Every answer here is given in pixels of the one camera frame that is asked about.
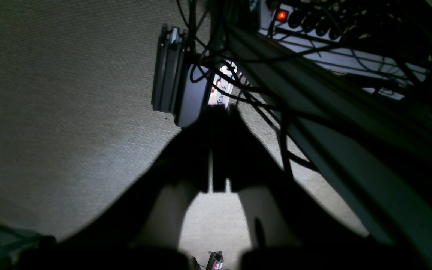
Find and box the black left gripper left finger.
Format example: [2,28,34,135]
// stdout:
[62,114,210,270]

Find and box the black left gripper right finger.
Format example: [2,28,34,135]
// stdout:
[213,106,374,270]

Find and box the white power strip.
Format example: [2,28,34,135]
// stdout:
[259,0,429,100]

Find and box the aluminium frame bracket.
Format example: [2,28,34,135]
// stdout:
[151,24,211,128]

